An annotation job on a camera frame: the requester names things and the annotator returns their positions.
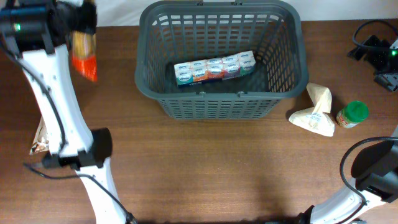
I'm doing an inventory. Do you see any spaghetti packet with orange ends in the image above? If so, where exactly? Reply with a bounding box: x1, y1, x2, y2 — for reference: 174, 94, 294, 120
72, 31, 97, 82

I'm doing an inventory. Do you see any green lidded spice jar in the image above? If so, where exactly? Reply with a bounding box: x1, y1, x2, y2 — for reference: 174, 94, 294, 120
336, 101, 369, 129

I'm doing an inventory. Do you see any beige paper flour bag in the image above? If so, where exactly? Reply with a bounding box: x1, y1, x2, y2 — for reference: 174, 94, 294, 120
289, 83, 335, 137

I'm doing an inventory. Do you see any grey plastic shopping basket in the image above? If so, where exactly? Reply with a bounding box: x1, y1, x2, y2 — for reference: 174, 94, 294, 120
135, 1, 308, 119

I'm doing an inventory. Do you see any brown snack bag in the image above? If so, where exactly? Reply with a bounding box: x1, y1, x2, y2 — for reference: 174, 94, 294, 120
29, 118, 49, 155

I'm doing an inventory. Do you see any white tissue multipack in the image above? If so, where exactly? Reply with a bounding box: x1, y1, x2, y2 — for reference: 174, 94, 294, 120
174, 50, 256, 87

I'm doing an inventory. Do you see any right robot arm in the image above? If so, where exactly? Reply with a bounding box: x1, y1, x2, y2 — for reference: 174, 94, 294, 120
295, 135, 397, 224

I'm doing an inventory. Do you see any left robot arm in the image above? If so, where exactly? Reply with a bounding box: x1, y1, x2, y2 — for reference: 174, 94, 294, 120
1, 0, 136, 223

